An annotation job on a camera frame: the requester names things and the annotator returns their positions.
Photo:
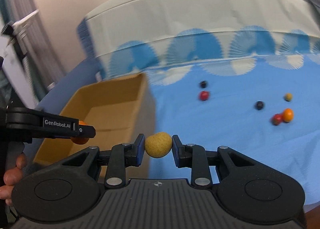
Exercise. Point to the small tan round fruit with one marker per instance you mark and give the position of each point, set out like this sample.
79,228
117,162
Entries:
288,97

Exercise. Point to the orange round fruit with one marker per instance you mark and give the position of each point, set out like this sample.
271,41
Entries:
287,115

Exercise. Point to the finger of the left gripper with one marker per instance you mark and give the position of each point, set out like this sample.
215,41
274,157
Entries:
20,124

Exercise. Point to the blue sofa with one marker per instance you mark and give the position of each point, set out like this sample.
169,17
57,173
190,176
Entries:
56,99

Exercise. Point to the red strawberry-like fruit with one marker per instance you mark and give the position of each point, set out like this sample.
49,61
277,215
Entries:
204,95

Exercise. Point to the yellow round fruit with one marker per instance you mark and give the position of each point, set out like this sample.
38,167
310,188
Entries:
158,145

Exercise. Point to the brown cardboard box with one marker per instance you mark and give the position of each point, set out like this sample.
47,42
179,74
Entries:
119,109

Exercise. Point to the red cherry tomato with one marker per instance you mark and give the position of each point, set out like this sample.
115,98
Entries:
277,119

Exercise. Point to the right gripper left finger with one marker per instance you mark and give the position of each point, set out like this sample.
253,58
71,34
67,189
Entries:
119,158

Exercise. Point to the dark cherry with stem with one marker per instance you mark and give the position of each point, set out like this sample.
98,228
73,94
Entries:
203,84

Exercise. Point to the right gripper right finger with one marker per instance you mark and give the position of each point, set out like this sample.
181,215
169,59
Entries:
196,158

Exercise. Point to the grey curtain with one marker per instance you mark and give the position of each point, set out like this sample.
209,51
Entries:
42,66

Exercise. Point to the dark blueberry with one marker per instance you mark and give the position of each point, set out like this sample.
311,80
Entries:
259,105

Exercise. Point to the person's left hand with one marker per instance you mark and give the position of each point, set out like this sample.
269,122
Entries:
11,178

